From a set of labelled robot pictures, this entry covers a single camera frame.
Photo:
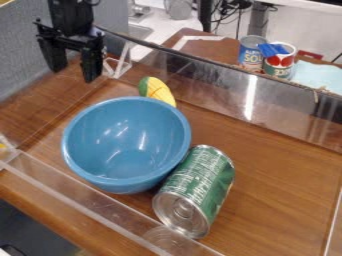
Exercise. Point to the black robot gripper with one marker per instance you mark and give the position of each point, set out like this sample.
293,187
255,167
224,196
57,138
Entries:
70,32

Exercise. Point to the blue plastic bowl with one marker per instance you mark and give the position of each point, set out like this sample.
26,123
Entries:
122,143

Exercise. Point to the clear acrylic back barrier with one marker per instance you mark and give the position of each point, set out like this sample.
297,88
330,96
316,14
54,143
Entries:
287,108

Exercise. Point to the clear acrylic barrier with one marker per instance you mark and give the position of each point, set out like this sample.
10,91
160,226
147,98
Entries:
85,216
287,108

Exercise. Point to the blue soup can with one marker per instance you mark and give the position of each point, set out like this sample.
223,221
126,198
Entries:
249,57

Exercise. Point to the clear acrylic front barrier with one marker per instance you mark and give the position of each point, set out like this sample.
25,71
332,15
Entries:
85,216

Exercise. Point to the blue plastic piece on can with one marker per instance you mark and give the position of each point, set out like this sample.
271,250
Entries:
269,50

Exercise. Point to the grey metal pole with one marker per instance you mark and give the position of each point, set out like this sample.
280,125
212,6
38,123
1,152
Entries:
257,19

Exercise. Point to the red and white tomato can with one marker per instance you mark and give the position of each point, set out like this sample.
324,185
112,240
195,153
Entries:
279,64

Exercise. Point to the green labelled tin can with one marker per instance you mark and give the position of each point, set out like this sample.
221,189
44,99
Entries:
192,194

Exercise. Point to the light blue cloth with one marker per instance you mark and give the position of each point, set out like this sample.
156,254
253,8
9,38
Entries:
318,76

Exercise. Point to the clear acrylic triangle bracket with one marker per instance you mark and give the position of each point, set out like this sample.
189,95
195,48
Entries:
114,67

